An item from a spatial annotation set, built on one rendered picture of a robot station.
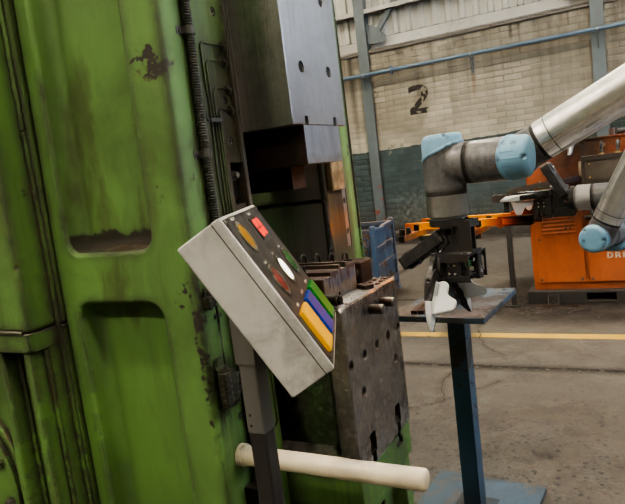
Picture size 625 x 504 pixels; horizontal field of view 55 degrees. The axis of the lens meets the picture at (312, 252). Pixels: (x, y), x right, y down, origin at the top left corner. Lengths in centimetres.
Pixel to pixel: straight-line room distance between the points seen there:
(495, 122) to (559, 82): 96
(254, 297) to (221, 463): 63
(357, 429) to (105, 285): 71
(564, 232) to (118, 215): 399
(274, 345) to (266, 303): 6
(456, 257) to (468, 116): 815
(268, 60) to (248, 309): 75
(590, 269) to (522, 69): 461
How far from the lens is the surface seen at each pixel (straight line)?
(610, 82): 116
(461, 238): 111
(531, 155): 109
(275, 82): 147
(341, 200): 195
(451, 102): 928
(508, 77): 915
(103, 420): 167
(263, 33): 150
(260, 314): 89
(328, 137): 160
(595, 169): 482
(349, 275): 164
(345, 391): 153
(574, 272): 507
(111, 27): 152
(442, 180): 110
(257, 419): 111
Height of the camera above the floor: 125
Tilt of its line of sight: 7 degrees down
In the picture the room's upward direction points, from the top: 7 degrees counter-clockwise
